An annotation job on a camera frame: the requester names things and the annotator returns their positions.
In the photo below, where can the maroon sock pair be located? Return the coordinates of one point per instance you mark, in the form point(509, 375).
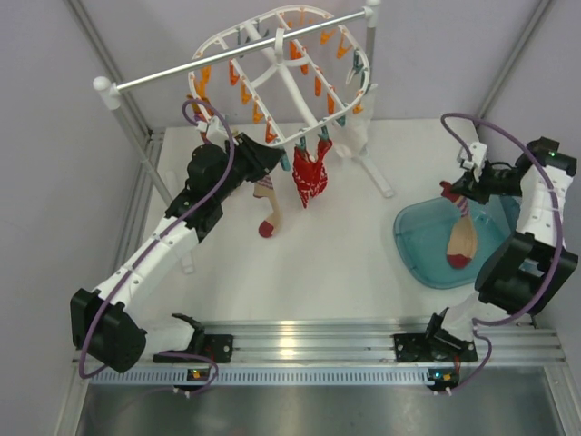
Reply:
point(198, 117)

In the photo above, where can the red patterned sock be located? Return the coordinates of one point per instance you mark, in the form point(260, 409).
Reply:
point(309, 173)

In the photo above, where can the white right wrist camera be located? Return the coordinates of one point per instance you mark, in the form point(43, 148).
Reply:
point(473, 159)

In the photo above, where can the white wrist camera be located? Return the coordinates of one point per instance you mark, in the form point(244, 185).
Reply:
point(212, 131)
point(473, 159)

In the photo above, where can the white metal drying rack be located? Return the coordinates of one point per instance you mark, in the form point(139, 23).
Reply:
point(224, 100)

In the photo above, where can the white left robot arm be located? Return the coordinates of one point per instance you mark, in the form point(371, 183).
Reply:
point(105, 321)

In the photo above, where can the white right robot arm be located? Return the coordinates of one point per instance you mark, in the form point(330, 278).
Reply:
point(524, 273)

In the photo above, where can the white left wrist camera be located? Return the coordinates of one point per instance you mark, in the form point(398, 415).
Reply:
point(212, 131)

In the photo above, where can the aluminium rail base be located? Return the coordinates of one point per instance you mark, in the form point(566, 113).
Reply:
point(344, 353)

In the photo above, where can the teal plastic basin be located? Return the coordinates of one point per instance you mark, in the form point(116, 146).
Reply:
point(421, 233)

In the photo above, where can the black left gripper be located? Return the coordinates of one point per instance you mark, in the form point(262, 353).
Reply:
point(260, 158)

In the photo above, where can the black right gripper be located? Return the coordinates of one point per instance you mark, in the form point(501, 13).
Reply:
point(467, 187)

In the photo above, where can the white round clip hanger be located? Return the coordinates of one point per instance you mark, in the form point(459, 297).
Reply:
point(301, 69)

